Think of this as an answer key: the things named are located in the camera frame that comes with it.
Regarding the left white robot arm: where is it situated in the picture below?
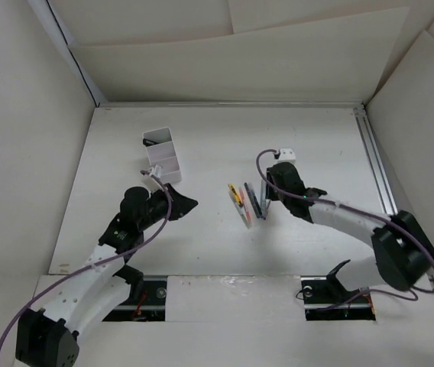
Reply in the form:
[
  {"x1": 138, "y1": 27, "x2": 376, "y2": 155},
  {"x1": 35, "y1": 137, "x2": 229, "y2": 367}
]
[{"x1": 15, "y1": 183, "x2": 198, "y2": 366}]

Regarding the purple cable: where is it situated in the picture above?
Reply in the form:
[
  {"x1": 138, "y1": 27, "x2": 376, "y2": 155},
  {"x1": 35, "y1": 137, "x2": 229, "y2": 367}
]
[
  {"x1": 0, "y1": 170, "x2": 173, "y2": 367},
  {"x1": 255, "y1": 148, "x2": 434, "y2": 303}
]

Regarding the black green highlighter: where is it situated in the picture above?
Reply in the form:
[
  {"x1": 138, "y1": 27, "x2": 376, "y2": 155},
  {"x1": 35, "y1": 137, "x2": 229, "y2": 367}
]
[{"x1": 143, "y1": 138, "x2": 159, "y2": 147}]

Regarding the clear pink pen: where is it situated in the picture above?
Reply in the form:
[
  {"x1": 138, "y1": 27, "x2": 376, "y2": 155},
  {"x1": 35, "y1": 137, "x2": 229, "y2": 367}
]
[{"x1": 238, "y1": 186, "x2": 254, "y2": 227}]

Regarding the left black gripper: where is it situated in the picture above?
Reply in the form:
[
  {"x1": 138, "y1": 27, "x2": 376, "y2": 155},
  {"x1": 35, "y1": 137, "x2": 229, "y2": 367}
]
[{"x1": 138, "y1": 183, "x2": 197, "y2": 231}]

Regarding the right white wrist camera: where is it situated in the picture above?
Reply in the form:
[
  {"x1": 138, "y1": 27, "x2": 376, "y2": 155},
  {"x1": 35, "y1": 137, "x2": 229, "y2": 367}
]
[{"x1": 274, "y1": 148, "x2": 296, "y2": 164}]

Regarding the yellow utility knife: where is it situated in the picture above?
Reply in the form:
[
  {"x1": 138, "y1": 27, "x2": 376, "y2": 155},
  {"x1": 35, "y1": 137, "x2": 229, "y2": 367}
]
[{"x1": 228, "y1": 183, "x2": 244, "y2": 207}]

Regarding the clear green pen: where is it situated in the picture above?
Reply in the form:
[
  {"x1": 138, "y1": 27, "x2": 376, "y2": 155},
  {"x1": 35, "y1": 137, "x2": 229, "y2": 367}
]
[{"x1": 229, "y1": 193, "x2": 251, "y2": 229}]

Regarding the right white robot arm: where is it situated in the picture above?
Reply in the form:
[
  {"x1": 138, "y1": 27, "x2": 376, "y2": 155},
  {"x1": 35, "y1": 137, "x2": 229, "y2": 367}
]
[{"x1": 260, "y1": 162, "x2": 434, "y2": 301}]

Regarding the aluminium rail right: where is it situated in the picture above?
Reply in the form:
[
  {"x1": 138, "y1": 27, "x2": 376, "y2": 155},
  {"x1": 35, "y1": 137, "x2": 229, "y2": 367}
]
[{"x1": 353, "y1": 104, "x2": 397, "y2": 215}]

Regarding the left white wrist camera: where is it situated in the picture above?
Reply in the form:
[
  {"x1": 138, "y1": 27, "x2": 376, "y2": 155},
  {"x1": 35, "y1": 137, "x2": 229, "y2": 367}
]
[{"x1": 147, "y1": 164, "x2": 163, "y2": 180}]

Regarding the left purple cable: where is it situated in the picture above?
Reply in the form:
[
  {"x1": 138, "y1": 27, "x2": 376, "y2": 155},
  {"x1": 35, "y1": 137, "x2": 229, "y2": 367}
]
[{"x1": 0, "y1": 170, "x2": 173, "y2": 367}]

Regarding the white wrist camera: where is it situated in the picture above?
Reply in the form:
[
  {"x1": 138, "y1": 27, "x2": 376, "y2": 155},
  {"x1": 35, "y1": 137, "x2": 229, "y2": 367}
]
[
  {"x1": 274, "y1": 148, "x2": 296, "y2": 164},
  {"x1": 147, "y1": 164, "x2": 163, "y2": 180}
]

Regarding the black blue pen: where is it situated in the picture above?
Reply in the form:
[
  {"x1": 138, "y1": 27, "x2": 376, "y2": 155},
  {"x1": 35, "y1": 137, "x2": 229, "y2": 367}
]
[{"x1": 244, "y1": 182, "x2": 265, "y2": 220}]

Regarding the light blue mechanical pencil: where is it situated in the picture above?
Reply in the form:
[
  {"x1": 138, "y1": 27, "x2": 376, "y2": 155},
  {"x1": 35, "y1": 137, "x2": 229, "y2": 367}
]
[{"x1": 260, "y1": 180, "x2": 267, "y2": 219}]

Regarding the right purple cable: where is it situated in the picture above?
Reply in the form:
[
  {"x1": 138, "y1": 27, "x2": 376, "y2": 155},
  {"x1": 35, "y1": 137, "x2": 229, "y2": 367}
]
[{"x1": 255, "y1": 148, "x2": 434, "y2": 303}]

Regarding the white three-compartment organizer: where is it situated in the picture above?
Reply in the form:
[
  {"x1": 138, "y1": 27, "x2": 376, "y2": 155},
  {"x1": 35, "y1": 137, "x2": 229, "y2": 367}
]
[{"x1": 142, "y1": 127, "x2": 182, "y2": 184}]

